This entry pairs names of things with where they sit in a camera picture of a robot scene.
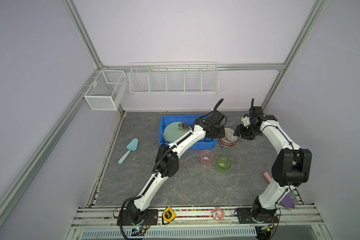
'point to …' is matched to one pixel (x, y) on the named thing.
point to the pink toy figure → (218, 213)
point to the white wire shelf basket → (173, 78)
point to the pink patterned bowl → (229, 139)
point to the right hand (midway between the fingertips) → (239, 135)
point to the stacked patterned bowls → (226, 144)
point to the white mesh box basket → (107, 90)
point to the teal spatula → (132, 145)
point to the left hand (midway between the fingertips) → (225, 136)
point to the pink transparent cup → (206, 157)
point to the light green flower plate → (174, 130)
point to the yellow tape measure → (168, 215)
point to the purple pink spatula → (290, 199)
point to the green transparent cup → (223, 163)
